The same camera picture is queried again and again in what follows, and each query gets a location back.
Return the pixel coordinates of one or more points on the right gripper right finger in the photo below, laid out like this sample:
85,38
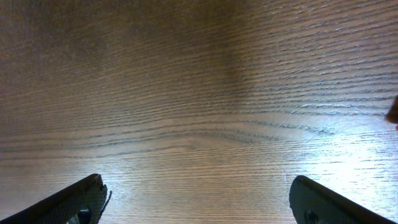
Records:
313,203

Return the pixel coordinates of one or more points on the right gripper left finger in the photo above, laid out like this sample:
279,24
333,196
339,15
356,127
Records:
83,202

